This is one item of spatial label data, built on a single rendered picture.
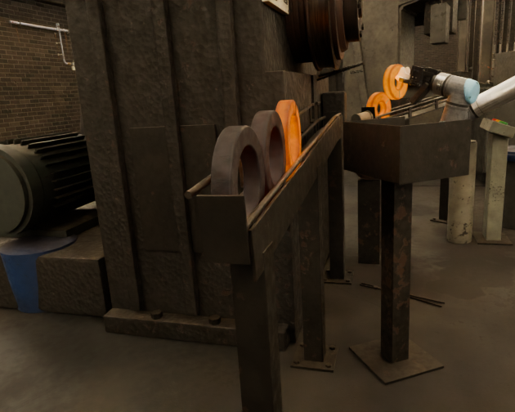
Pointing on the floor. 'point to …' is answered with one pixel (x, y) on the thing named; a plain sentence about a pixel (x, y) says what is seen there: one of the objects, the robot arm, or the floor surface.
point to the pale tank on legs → (496, 34)
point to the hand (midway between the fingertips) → (396, 78)
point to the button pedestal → (494, 183)
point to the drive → (44, 221)
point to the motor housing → (369, 219)
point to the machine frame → (181, 150)
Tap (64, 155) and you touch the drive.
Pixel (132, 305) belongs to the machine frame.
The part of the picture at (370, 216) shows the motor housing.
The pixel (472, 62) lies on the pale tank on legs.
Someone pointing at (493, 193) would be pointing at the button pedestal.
